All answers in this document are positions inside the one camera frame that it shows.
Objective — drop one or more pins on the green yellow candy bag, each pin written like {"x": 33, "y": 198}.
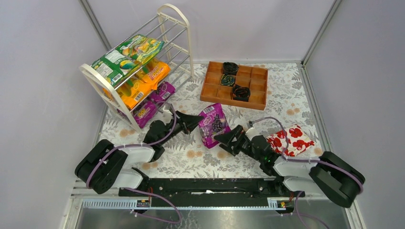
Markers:
{"x": 141, "y": 48}

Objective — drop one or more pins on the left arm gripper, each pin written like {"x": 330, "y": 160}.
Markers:
{"x": 181, "y": 121}

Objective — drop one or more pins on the purple candy bag under rack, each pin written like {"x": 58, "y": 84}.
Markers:
{"x": 144, "y": 112}

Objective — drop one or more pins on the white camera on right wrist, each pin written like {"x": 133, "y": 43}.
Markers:
{"x": 251, "y": 132}

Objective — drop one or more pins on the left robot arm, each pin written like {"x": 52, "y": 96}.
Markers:
{"x": 107, "y": 166}

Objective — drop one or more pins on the red poppy folded cloth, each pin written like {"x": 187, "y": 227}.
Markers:
{"x": 298, "y": 141}

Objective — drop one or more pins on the white camera on left wrist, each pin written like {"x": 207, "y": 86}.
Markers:
{"x": 166, "y": 108}

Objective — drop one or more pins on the black rolled sock, back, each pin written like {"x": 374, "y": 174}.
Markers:
{"x": 230, "y": 68}

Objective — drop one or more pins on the white metal shoe rack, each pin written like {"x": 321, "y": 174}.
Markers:
{"x": 169, "y": 25}

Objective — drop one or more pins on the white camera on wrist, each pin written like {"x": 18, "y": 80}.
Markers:
{"x": 251, "y": 132}
{"x": 166, "y": 108}

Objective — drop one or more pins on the black orange rolled sock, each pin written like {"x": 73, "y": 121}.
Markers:
{"x": 240, "y": 93}

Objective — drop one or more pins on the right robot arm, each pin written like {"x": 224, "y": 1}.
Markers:
{"x": 326, "y": 175}

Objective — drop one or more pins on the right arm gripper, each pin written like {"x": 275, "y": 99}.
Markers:
{"x": 239, "y": 142}

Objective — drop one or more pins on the green candy bag white label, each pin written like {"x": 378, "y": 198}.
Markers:
{"x": 114, "y": 67}

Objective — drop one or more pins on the wooden compartment tray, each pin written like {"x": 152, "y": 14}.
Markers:
{"x": 244, "y": 86}

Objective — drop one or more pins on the purple grape candy bag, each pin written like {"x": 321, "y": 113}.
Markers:
{"x": 163, "y": 92}
{"x": 214, "y": 123}

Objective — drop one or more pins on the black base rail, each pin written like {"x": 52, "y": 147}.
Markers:
{"x": 211, "y": 192}

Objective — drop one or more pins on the orange mango candy bag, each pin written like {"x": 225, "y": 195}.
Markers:
{"x": 153, "y": 73}

